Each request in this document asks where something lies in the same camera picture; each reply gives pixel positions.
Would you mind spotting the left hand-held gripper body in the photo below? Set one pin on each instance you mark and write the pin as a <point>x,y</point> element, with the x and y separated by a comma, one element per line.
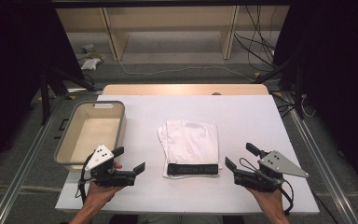
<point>118,179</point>

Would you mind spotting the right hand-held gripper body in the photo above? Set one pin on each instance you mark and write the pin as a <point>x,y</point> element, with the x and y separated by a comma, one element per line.
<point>254,180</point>

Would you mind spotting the beige basket with grey rim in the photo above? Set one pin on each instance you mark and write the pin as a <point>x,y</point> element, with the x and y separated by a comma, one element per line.
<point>93,137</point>

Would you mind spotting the white shorts black waistband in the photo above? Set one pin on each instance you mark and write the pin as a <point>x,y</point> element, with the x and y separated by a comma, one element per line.
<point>189,143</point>

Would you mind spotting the person's left hand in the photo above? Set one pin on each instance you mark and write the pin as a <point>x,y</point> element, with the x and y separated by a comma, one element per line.
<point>98,194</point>

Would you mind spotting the person's right hand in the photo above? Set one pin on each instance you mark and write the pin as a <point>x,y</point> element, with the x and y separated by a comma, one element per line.
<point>270,200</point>

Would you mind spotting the person's lap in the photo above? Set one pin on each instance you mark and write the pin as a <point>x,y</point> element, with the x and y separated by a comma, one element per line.
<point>180,219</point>

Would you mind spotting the black tripod stand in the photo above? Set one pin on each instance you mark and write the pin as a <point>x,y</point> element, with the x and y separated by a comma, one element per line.
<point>45,99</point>
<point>298,93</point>

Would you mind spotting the light wooden table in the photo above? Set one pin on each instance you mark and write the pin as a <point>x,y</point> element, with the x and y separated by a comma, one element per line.
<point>167,89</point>

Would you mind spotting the white crumpled cloth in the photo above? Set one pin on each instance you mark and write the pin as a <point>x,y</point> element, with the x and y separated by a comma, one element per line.
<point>90,64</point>

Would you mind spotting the small grey box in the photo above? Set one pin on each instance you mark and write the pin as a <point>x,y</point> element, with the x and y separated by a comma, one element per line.
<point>88,48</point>

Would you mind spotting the black curtain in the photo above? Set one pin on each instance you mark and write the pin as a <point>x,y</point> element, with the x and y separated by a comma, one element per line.
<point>12,77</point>
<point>338,77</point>

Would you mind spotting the light wooden shelf unit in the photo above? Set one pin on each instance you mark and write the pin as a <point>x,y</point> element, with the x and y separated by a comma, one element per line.
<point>167,18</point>

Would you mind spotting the aluminium rail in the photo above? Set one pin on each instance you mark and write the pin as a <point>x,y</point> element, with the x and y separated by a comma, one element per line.
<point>18,180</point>
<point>323,174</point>

